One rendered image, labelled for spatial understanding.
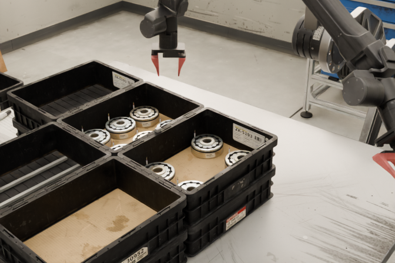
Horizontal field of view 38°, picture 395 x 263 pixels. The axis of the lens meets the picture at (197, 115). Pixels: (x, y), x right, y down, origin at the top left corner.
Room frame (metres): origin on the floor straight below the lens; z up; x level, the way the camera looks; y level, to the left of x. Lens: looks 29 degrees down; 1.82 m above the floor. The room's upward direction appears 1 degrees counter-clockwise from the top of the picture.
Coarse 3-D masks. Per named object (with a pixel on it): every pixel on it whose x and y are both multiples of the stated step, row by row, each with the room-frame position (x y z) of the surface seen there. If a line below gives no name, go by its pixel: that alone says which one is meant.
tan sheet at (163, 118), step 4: (160, 116) 1.78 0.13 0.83; (164, 116) 1.78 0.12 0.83; (164, 120) 1.75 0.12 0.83; (156, 124) 1.72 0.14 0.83; (136, 128) 1.70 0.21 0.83; (140, 128) 1.70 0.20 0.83; (144, 128) 1.70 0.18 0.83; (148, 128) 1.70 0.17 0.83; (152, 128) 1.70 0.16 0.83; (136, 132) 1.67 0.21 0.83; (140, 132) 1.67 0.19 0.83; (132, 136) 1.64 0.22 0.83; (112, 140) 1.62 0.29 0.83; (116, 140) 1.62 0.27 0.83; (120, 140) 1.62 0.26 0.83; (124, 140) 1.62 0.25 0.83; (128, 140) 1.62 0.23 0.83; (132, 140) 1.62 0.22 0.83; (112, 144) 1.59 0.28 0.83; (116, 144) 1.59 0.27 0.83
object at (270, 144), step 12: (204, 108) 1.65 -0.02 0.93; (180, 120) 1.57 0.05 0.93; (240, 120) 1.57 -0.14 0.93; (264, 132) 1.49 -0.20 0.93; (264, 144) 1.42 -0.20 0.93; (276, 144) 1.45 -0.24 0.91; (120, 156) 1.37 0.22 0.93; (252, 156) 1.37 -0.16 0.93; (144, 168) 1.30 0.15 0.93; (228, 168) 1.30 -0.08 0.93; (240, 168) 1.33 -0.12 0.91; (168, 180) 1.25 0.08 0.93; (216, 180) 1.25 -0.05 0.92; (192, 192) 1.19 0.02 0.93; (204, 192) 1.22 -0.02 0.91
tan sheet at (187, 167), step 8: (224, 144) 1.58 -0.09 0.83; (184, 152) 1.54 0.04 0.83; (224, 152) 1.54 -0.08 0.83; (168, 160) 1.49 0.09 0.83; (176, 160) 1.49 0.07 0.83; (184, 160) 1.49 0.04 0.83; (192, 160) 1.49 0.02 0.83; (200, 160) 1.49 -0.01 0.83; (208, 160) 1.49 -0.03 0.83; (216, 160) 1.49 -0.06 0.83; (224, 160) 1.49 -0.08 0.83; (176, 168) 1.45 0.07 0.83; (184, 168) 1.45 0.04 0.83; (192, 168) 1.45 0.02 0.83; (200, 168) 1.45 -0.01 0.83; (208, 168) 1.45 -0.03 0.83; (216, 168) 1.45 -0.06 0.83; (224, 168) 1.44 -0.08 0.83; (176, 176) 1.41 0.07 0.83; (184, 176) 1.41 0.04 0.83; (192, 176) 1.41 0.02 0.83; (200, 176) 1.41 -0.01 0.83; (208, 176) 1.41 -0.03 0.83; (176, 184) 1.37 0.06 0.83
